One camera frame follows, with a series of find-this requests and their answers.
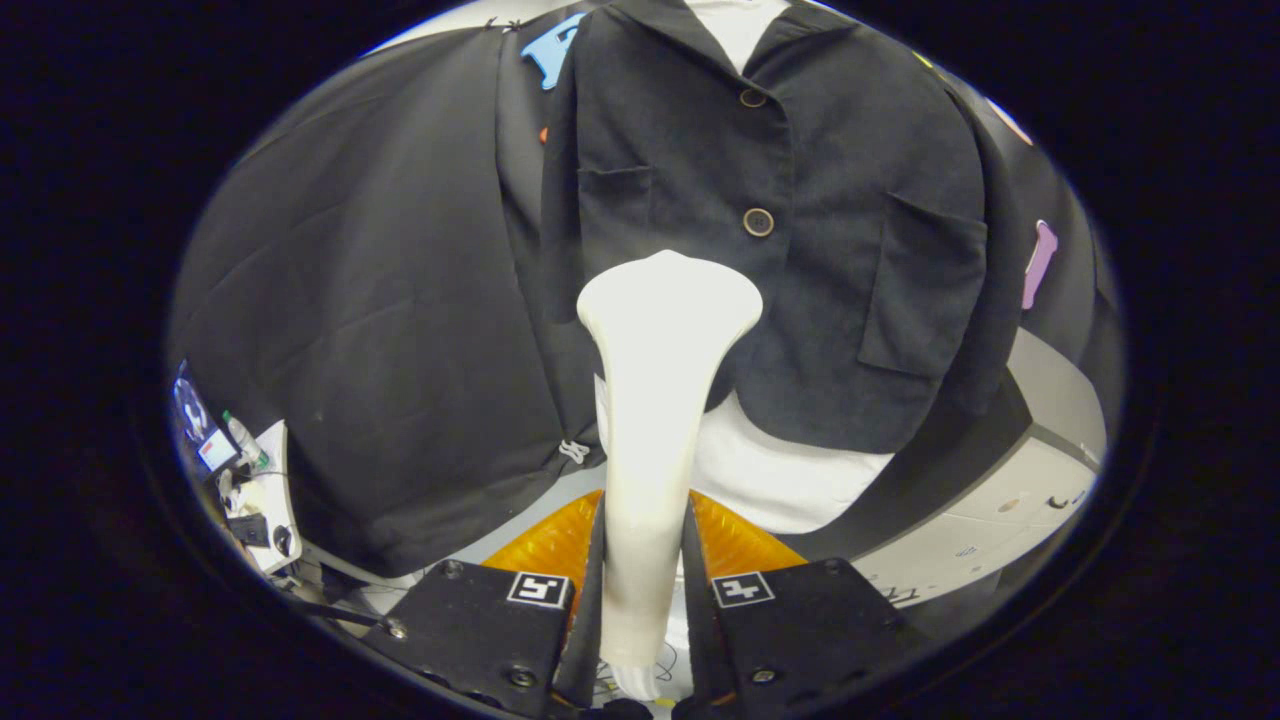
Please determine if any black backdrop cloth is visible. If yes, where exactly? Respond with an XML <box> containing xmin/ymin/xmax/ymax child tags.
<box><xmin>168</xmin><ymin>8</ymin><xmax>1121</xmax><ymax>579</ymax></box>

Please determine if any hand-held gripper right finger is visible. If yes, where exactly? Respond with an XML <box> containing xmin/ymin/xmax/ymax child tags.
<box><xmin>683</xmin><ymin>490</ymin><xmax>926</xmax><ymax>719</ymax></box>

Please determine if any white side table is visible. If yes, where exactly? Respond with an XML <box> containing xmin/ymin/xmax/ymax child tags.
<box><xmin>215</xmin><ymin>420</ymin><xmax>303</xmax><ymax>577</ymax></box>

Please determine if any black jacket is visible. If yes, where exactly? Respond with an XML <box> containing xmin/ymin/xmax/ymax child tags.
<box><xmin>540</xmin><ymin>0</ymin><xmax>1031</xmax><ymax>456</ymax></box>

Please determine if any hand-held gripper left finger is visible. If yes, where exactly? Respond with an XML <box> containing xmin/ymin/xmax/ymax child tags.
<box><xmin>360</xmin><ymin>490</ymin><xmax>608</xmax><ymax>720</ymax></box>

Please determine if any clear bottle green cap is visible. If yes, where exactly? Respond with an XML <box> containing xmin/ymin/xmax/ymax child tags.
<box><xmin>222</xmin><ymin>410</ymin><xmax>270</xmax><ymax>470</ymax></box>

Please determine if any white purple garment steamer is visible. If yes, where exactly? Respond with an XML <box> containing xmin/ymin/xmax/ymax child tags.
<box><xmin>577</xmin><ymin>250</ymin><xmax>764</xmax><ymax>701</ymax></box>

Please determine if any small lit screen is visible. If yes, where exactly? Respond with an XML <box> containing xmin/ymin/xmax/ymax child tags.
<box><xmin>196</xmin><ymin>428</ymin><xmax>240</xmax><ymax>474</ymax></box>

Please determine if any grey cabinet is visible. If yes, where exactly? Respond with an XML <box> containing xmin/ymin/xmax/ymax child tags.
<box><xmin>800</xmin><ymin>328</ymin><xmax>1109</xmax><ymax>608</ymax></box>

